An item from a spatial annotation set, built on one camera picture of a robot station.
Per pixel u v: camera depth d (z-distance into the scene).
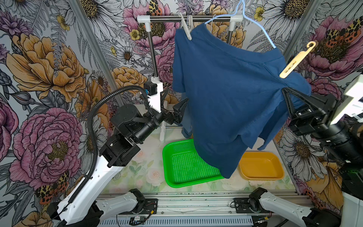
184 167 0.87
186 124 0.70
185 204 0.76
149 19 0.58
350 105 0.28
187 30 0.39
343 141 0.29
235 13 0.77
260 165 0.89
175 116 0.46
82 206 0.37
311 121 0.29
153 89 0.39
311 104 0.29
